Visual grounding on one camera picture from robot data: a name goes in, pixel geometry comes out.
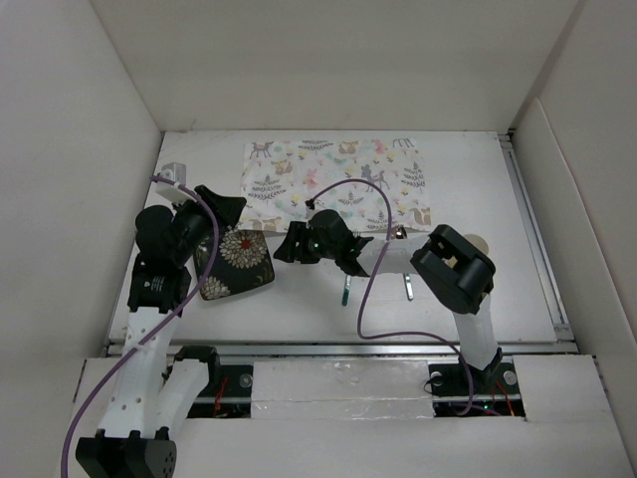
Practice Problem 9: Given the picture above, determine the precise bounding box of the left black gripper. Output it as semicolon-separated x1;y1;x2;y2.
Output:
171;185;244;265

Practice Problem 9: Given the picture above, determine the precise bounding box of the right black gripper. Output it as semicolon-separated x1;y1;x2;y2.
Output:
273;220;339;264

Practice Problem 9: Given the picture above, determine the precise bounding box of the black floral square plate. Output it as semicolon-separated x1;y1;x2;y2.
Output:
200;229;275;301

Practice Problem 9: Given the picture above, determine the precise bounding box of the floral animal print cloth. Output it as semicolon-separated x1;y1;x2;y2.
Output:
239;137;432;233

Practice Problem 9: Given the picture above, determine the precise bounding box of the silver fork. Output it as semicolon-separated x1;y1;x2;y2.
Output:
340;275;352;307

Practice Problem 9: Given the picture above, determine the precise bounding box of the silver spoon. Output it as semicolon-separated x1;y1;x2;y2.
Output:
392;225;414;302

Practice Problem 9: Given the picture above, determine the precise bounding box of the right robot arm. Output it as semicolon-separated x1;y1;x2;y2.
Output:
274;210;502;392

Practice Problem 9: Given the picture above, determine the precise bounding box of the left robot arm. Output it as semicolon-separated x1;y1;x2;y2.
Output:
61;183;247;477

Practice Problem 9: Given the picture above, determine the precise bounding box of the yellow mug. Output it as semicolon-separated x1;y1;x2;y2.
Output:
464;234;490;256

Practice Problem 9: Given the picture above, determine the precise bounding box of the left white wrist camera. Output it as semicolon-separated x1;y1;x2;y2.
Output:
153;162;189;204

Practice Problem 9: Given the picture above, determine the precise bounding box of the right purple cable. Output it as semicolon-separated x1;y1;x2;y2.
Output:
304;179;477;415

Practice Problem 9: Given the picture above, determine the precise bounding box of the purple cable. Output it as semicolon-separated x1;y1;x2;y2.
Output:
304;179;477;415
60;173;221;478

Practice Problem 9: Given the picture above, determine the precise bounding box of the aluminium front rail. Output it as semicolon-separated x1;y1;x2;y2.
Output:
102;339;578;359

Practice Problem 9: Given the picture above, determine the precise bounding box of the aluminium rail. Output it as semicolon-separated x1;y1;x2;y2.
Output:
498;134;575;343
102;339;578;359

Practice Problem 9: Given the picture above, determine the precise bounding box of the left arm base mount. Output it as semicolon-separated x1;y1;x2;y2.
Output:
162;346;253;418

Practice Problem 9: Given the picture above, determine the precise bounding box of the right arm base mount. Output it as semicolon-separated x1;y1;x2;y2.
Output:
423;356;526;418

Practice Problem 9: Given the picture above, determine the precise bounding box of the aluminium right side rail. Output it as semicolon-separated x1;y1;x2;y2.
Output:
498;134;575;343

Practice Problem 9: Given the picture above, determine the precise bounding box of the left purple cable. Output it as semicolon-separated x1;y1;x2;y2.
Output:
60;173;221;478

